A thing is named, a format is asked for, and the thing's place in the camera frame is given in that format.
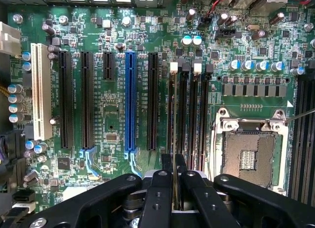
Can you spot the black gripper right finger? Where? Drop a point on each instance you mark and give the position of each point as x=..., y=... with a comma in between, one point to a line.
x=197, y=201

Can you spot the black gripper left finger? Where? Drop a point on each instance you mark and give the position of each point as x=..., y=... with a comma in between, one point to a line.
x=157, y=201

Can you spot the RAM slot with white latch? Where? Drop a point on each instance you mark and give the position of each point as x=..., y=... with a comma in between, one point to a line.
x=195, y=114
x=169, y=109

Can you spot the RAM slot with black latch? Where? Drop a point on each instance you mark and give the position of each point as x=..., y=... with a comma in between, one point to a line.
x=204, y=114
x=182, y=109

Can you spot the silver CPU socket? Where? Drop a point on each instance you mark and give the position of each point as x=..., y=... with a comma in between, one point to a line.
x=248, y=154

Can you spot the green motherboard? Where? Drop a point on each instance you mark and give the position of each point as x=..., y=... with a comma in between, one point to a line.
x=115, y=109

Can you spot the long black expansion slot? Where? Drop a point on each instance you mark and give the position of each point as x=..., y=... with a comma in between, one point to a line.
x=152, y=100
x=87, y=100
x=66, y=100

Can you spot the blue expansion slot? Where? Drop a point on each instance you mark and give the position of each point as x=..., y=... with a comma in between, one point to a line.
x=130, y=100

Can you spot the black SATA connector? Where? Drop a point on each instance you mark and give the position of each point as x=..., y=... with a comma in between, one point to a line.
x=23, y=196

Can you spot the silver locking lever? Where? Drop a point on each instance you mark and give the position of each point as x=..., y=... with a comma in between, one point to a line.
x=301, y=116

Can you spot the short black expansion slot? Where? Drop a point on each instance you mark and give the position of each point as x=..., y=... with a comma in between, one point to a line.
x=108, y=65

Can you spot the white expansion slot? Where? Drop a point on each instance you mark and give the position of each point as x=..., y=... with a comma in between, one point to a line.
x=40, y=90

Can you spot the silver rear port block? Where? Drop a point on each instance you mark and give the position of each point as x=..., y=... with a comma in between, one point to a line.
x=268, y=1

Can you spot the white power connector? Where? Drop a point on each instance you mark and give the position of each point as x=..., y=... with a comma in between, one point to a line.
x=8, y=39

